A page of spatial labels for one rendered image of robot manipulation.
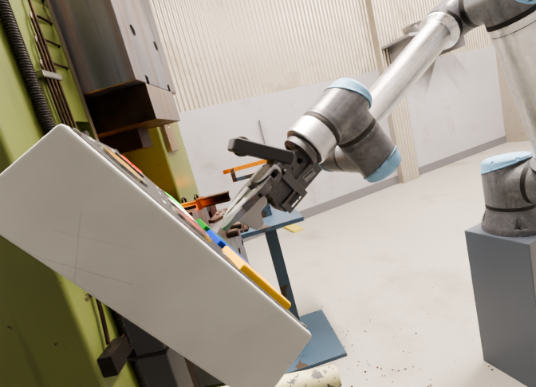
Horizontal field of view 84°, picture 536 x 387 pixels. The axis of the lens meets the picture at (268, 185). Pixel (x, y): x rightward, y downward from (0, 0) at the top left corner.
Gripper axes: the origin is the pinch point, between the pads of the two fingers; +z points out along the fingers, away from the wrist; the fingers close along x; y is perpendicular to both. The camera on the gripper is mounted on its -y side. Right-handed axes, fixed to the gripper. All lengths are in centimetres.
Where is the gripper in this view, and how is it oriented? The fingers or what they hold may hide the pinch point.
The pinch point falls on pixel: (224, 221)
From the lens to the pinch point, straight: 53.6
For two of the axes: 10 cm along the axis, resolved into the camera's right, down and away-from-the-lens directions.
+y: 6.6, 6.8, 3.2
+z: -6.5, 7.3, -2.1
